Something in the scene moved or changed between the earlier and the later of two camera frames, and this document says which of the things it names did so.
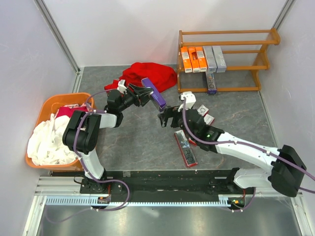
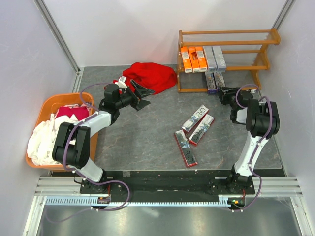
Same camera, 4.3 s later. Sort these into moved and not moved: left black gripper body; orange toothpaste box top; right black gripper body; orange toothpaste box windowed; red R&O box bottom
Moved: right black gripper body
Not moved: orange toothpaste box top; red R&O box bottom; orange toothpaste box windowed; left black gripper body
